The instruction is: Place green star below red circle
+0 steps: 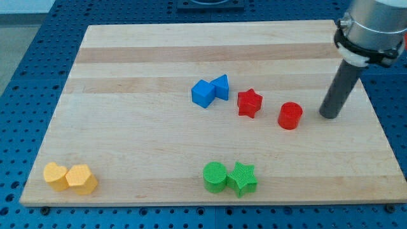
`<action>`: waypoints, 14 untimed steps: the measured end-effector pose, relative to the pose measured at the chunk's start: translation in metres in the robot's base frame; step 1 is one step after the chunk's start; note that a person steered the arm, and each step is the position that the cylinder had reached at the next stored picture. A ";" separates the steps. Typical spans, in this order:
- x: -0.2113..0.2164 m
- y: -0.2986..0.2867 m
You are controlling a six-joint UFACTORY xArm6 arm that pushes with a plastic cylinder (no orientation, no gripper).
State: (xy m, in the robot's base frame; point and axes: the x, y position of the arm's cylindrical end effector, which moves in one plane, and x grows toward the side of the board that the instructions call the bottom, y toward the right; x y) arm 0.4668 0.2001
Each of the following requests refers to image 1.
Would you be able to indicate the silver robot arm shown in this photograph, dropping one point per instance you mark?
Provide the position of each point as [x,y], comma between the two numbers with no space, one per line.
[372,32]

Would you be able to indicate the red star block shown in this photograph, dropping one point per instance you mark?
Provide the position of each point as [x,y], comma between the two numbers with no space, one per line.
[249,103]

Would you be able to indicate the green star block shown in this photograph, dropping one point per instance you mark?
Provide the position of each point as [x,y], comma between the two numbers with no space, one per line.
[242,179]

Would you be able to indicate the wooden board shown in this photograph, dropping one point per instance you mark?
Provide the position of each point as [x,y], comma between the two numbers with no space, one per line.
[126,111]

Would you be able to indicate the blue cube block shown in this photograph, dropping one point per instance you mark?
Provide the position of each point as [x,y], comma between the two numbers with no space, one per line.
[203,93]

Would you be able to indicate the blue triangle block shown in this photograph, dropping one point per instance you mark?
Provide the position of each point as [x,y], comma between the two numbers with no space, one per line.
[221,87]

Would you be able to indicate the green cylinder block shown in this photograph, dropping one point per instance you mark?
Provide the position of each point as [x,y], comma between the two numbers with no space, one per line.
[214,177]

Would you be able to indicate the red cylinder block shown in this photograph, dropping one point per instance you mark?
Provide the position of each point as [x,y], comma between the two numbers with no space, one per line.
[290,115]

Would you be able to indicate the yellow hexagon block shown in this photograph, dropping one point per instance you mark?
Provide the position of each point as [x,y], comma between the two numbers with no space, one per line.
[81,179]

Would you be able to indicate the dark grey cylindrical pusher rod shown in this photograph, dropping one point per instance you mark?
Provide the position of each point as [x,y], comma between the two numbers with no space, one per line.
[341,86]

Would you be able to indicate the yellow heart block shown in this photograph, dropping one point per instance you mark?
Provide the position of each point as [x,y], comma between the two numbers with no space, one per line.
[55,176]

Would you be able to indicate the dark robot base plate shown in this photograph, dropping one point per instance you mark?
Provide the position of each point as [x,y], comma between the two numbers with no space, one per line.
[210,4]

